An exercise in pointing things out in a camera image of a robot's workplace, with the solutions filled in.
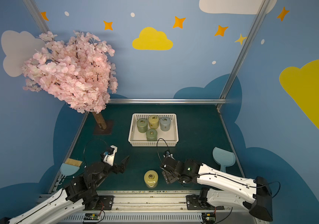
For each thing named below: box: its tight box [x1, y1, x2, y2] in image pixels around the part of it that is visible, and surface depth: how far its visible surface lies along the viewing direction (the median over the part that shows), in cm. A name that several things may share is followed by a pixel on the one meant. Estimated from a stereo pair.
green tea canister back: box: [136, 118, 148, 133], surface depth 103 cm
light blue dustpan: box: [212, 147, 236, 173], surface depth 95 cm
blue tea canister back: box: [159, 116, 172, 132], surface depth 103 cm
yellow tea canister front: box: [143, 169, 159, 189], surface depth 77 cm
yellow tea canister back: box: [148, 114, 160, 130], surface depth 104 cm
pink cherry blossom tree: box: [20, 31, 118, 114], surface depth 66 cm
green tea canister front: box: [145, 128, 158, 142], surface depth 95 cm
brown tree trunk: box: [92, 111, 108, 130], surface depth 100 cm
